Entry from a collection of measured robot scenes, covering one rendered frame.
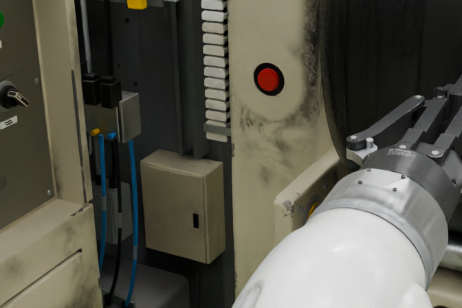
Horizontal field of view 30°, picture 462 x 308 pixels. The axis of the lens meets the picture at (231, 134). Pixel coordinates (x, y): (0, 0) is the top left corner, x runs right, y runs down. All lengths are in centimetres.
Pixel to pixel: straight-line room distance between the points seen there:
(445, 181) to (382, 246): 12
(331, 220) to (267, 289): 8
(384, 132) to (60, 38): 53
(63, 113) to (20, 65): 9
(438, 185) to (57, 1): 62
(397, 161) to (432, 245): 7
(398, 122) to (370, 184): 15
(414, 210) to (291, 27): 57
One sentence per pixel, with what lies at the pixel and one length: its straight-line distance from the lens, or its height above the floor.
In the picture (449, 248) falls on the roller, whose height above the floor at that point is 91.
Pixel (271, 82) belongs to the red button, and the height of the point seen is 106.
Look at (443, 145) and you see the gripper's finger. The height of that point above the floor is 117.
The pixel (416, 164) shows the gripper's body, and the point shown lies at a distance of 62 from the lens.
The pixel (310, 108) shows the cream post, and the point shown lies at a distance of 114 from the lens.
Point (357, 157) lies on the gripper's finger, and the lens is 69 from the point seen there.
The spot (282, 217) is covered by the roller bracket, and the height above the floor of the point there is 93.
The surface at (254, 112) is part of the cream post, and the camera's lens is 118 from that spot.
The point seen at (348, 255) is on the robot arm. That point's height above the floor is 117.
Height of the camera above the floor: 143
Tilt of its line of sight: 22 degrees down
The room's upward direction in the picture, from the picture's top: 2 degrees counter-clockwise
